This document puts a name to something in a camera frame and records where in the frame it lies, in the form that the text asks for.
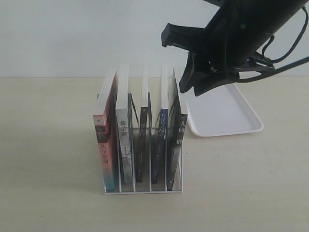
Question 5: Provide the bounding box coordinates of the blue spine moon book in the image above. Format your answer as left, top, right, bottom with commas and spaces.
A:
152, 65, 169, 184

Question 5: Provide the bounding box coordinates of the black cable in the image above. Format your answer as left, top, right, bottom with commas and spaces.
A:
239, 7, 309, 83

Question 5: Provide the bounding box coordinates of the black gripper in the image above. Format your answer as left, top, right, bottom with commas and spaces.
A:
161, 24, 274, 97

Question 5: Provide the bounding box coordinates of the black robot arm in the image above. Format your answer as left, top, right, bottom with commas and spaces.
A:
161, 0, 309, 96

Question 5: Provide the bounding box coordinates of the dark brown spine book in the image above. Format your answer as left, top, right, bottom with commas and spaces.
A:
136, 64, 149, 183

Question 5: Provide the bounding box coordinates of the white wire book rack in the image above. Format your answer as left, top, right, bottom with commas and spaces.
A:
96, 65, 185, 195

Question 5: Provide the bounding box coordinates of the black spine book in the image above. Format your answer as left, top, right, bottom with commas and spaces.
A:
167, 69, 188, 191

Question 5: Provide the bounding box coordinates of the white plastic tray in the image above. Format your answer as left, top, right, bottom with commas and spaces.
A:
184, 84, 264, 137

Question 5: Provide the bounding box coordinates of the white grey spine book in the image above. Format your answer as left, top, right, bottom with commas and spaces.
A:
116, 64, 133, 184

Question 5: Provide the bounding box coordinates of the red teal spine book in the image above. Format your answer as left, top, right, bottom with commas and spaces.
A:
93, 68, 117, 192

